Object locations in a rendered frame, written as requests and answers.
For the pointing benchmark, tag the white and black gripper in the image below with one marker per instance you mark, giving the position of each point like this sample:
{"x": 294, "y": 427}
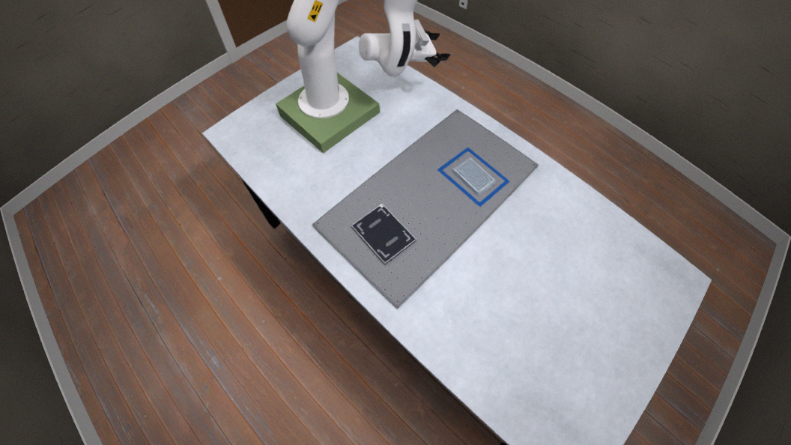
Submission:
{"x": 427, "y": 53}

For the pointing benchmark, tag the blue rectangular tape outline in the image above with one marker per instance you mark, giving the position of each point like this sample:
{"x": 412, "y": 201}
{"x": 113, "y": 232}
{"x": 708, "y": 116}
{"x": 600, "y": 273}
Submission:
{"x": 506, "y": 181}

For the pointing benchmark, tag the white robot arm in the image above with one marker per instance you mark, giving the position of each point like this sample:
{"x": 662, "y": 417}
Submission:
{"x": 312, "y": 22}

